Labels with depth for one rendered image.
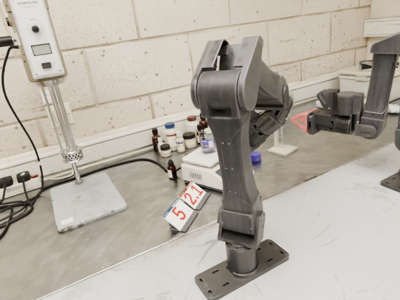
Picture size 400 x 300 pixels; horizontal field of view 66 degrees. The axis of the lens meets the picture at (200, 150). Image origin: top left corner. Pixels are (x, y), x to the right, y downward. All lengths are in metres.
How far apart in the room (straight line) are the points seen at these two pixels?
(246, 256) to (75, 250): 0.44
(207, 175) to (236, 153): 0.44
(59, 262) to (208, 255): 0.36
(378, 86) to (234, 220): 0.58
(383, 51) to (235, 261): 0.64
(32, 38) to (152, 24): 0.60
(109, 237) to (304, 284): 0.48
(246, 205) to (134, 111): 0.89
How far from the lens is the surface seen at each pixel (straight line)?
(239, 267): 0.65
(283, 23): 1.75
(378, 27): 2.18
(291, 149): 1.20
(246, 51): 0.50
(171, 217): 0.82
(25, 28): 0.90
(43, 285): 0.81
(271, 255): 0.71
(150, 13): 1.37
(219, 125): 0.50
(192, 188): 0.93
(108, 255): 0.81
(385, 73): 0.97
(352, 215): 0.87
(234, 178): 0.54
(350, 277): 0.70
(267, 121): 0.74
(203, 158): 0.98
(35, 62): 0.90
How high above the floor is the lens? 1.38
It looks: 22 degrees down
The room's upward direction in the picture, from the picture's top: 8 degrees counter-clockwise
